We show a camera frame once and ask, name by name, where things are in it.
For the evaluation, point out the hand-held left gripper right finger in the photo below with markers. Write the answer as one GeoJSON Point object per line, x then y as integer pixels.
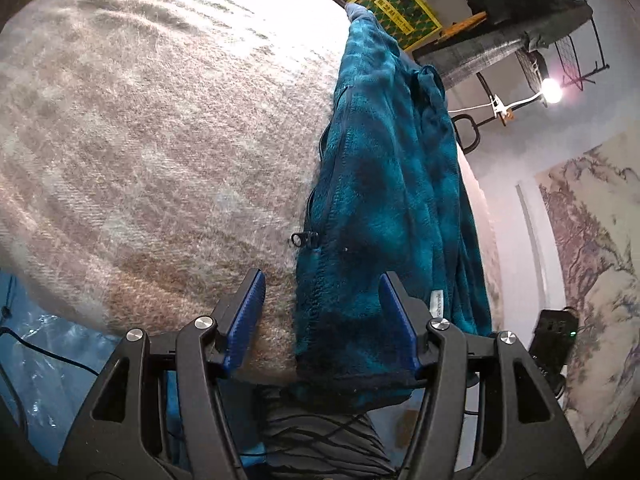
{"type": "Point", "coordinates": [400, 320]}

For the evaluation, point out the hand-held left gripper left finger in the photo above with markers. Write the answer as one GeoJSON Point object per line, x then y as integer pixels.
{"type": "Point", "coordinates": [247, 315]}

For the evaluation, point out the teal plaid fleece jacket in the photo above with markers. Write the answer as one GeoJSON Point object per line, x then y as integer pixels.
{"type": "Point", "coordinates": [380, 185]}

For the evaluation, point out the clothes rack with dark garments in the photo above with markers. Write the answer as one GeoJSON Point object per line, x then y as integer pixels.
{"type": "Point", "coordinates": [505, 30]}

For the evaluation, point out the black clothes rack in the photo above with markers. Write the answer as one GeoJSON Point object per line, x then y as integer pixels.
{"type": "Point", "coordinates": [580, 65]}

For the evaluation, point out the white bed mattress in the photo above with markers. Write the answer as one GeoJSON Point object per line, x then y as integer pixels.
{"type": "Point", "coordinates": [480, 210]}

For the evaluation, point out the grey black-striped cloth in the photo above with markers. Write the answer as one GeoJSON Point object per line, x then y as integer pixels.
{"type": "Point", "coordinates": [320, 435]}

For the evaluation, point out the black power strip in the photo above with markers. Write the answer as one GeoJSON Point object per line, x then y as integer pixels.
{"type": "Point", "coordinates": [552, 340]}

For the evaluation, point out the beige plaid blanket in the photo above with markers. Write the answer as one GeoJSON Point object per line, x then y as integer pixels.
{"type": "Point", "coordinates": [150, 135]}

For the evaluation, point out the clear plastic bag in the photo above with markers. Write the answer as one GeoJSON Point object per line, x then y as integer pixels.
{"type": "Point", "coordinates": [45, 385]}

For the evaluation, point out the clip lamp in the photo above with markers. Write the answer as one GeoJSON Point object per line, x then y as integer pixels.
{"type": "Point", "coordinates": [550, 89]}

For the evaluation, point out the yellow wooden stick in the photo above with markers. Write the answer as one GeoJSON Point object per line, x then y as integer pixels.
{"type": "Point", "coordinates": [467, 22]}

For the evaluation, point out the green yellow-framed poster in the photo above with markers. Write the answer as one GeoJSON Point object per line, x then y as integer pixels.
{"type": "Point", "coordinates": [395, 5]}

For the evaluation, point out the landscape wall painting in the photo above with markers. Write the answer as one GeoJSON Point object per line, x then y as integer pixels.
{"type": "Point", "coordinates": [600, 285]}

